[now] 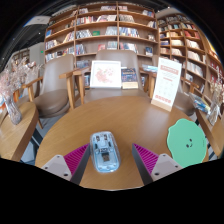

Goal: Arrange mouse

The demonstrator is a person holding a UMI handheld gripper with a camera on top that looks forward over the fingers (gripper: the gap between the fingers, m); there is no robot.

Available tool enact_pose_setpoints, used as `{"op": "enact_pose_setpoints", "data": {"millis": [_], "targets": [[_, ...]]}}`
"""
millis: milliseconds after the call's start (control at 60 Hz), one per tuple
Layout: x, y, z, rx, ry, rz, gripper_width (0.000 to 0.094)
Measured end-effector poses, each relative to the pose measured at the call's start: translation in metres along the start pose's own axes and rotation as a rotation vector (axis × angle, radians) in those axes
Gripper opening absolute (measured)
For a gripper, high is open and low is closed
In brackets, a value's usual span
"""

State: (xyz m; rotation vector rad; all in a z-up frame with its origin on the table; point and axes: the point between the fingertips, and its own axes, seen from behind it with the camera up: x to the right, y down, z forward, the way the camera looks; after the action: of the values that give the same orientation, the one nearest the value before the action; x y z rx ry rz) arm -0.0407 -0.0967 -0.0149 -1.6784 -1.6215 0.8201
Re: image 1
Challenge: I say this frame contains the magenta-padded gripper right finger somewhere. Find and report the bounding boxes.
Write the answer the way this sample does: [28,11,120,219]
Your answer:
[131,143,184,186]

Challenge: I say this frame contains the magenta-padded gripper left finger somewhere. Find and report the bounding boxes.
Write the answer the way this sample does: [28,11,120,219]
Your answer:
[40,143,92,186]

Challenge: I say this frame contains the transparent blue computer mouse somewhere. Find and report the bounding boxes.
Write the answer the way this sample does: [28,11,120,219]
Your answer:
[89,130,122,174]

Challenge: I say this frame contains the green wavy-edged mouse pad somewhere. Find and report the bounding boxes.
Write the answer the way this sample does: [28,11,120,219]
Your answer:
[166,118,208,169]

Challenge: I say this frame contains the brown wooden-armed armchair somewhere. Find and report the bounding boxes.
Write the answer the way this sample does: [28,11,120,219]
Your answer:
[73,49,156,103]
[21,54,83,119]
[148,54,201,118]

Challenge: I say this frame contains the pile of colourful books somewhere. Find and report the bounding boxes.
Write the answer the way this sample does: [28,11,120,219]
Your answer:
[189,92,212,115]

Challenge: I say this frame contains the white sign on wooden stand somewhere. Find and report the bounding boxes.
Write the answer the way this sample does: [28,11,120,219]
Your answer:
[150,57,183,112]

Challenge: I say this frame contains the glass vase with beige flowers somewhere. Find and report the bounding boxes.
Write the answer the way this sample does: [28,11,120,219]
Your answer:
[207,71,224,127]

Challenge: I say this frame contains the dark cover book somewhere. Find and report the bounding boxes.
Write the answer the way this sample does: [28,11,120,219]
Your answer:
[120,67,139,90]

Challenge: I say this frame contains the white board with pink flowers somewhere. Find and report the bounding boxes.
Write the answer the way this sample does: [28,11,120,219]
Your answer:
[89,59,123,90]

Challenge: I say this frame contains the flat stack of books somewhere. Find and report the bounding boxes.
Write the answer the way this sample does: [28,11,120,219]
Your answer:
[141,64,158,73]

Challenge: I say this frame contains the distant wooden bookshelf unit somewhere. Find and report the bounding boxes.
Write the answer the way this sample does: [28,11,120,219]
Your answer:
[11,49,31,68]

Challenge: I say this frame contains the wide wooden bookshelf unit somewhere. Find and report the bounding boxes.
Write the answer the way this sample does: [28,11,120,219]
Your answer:
[43,4,158,64]

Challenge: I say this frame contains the white ceiling panel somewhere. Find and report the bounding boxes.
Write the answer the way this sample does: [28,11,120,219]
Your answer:
[23,15,51,28]

